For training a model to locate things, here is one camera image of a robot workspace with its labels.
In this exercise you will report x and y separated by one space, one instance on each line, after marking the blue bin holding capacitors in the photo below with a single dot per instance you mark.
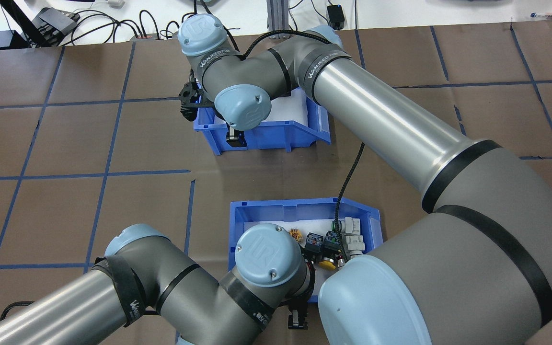
276 136

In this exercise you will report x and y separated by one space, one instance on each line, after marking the blue bin holding push buttons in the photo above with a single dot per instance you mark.
276 211

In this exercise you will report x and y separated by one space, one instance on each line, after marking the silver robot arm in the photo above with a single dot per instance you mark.
400 120
185 292

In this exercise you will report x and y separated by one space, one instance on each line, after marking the red mushroom push button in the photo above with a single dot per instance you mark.
312 241

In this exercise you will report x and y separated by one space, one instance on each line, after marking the black push button yellow block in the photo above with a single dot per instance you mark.
296 234

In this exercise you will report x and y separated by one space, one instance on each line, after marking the yellow mushroom push button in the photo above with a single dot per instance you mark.
332 241

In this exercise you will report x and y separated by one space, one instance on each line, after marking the white foam liner button bin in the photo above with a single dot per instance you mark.
314 225

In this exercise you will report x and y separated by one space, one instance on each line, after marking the small green button white body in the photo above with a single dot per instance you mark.
350 224

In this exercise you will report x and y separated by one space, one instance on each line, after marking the dark connector box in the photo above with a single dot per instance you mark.
144 36

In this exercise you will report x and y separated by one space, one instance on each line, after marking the white foam liner capacitor bin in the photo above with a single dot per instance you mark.
290 112

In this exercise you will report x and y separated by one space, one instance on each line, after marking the black power adapter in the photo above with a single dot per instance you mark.
336 18

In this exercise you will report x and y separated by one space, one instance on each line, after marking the small white plug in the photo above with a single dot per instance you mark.
116 3

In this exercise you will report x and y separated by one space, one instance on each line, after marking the black slotted device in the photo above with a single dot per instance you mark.
58 21

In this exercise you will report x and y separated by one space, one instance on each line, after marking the black slanted bar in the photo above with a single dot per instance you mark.
19 21

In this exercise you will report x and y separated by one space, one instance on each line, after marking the white blue marker pen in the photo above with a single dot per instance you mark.
542 15

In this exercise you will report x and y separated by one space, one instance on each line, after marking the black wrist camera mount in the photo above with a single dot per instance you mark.
189 98

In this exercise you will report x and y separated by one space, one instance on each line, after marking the aluminium profile post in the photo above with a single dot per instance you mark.
279 19

